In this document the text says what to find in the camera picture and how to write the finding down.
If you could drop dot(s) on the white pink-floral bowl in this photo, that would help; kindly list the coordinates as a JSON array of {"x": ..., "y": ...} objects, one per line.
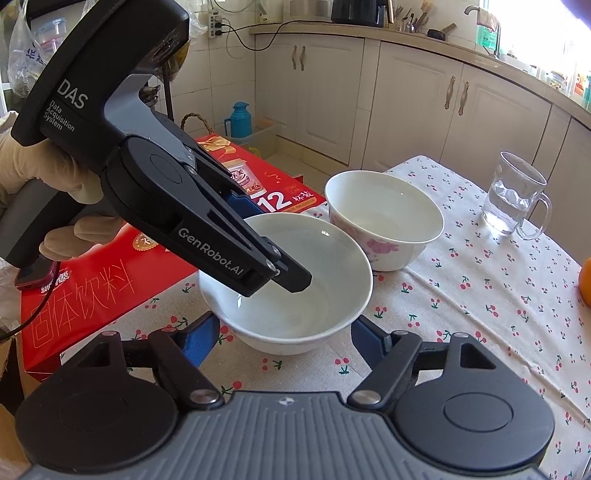
[{"x": 383, "y": 217}]

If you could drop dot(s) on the small black pan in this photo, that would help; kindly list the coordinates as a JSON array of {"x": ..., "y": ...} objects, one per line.
[{"x": 441, "y": 32}]

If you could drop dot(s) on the wicker basket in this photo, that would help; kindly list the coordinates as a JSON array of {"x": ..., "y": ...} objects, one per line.
[{"x": 194, "y": 121}]

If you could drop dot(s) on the white kitchen cabinet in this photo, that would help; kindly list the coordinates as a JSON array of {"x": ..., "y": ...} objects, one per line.
[{"x": 415, "y": 92}]

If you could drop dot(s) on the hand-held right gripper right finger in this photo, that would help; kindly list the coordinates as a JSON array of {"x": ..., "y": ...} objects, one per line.
[{"x": 369, "y": 337}]

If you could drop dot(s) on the cherry-print tablecloth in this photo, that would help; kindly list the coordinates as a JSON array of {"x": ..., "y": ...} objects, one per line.
[{"x": 485, "y": 295}]

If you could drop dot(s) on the black electric kettle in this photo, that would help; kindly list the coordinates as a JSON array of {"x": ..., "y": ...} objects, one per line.
[{"x": 358, "y": 11}]

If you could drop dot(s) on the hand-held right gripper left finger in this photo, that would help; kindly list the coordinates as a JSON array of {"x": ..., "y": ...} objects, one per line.
[{"x": 201, "y": 337}]

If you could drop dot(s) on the metal sink faucet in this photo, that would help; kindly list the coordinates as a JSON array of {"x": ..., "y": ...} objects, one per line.
[{"x": 485, "y": 27}]

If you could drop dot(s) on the clear printed plastic bag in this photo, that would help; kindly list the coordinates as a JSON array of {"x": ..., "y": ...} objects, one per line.
[{"x": 30, "y": 64}]

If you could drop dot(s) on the plain white bowl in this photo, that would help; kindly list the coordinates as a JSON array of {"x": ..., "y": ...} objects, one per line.
[{"x": 314, "y": 318}]

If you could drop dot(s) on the blue thermos jug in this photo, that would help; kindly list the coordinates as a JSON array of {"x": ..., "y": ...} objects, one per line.
[{"x": 238, "y": 122}]

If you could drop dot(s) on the green dish soap bottle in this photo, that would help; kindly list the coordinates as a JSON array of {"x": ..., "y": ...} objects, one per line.
[{"x": 487, "y": 39}]

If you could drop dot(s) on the clear plastic storage box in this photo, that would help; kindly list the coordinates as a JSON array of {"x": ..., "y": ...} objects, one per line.
[{"x": 272, "y": 138}]

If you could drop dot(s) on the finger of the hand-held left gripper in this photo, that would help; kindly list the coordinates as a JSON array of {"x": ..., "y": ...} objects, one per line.
[
  {"x": 291, "y": 277},
  {"x": 212, "y": 249}
]

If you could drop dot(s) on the orange with green leaf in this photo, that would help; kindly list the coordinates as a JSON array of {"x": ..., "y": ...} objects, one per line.
[{"x": 585, "y": 281}]

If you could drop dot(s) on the clear glass mug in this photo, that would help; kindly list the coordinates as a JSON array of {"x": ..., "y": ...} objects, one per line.
[{"x": 508, "y": 207}]

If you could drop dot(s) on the white power strip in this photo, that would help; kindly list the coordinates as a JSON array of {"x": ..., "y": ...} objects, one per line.
[{"x": 217, "y": 25}]

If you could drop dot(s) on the person's left hand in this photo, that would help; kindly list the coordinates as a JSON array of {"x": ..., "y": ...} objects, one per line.
[{"x": 46, "y": 164}]

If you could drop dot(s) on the bright kitchen window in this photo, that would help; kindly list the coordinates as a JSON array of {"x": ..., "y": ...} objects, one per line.
[{"x": 545, "y": 23}]

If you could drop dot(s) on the utensil holder with utensils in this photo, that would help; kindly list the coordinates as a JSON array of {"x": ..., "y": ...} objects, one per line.
[{"x": 411, "y": 21}]

